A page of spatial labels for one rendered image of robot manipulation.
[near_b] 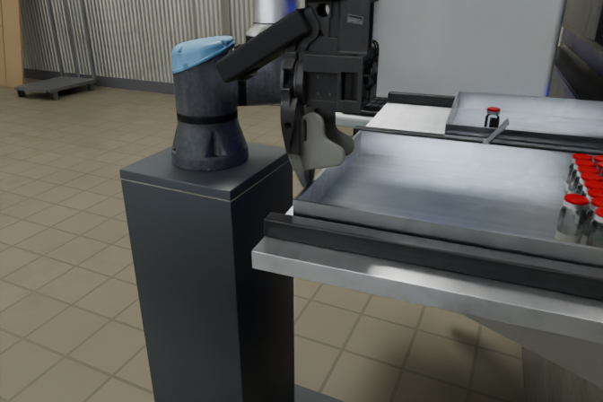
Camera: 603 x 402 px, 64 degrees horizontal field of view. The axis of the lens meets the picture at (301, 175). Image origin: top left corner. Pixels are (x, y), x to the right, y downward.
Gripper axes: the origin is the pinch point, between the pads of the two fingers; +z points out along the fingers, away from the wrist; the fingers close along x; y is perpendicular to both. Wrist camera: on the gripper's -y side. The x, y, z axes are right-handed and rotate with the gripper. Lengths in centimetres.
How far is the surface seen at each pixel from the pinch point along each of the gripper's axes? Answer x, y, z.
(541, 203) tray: 9.7, 25.6, 3.4
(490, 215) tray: 4.2, 20.2, 3.4
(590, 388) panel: 21, 39, 37
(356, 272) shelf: -11.1, 9.3, 3.6
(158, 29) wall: 387, -304, 25
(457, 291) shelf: -10.9, 17.8, 3.6
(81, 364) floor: 39, -89, 92
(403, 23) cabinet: 90, -4, -10
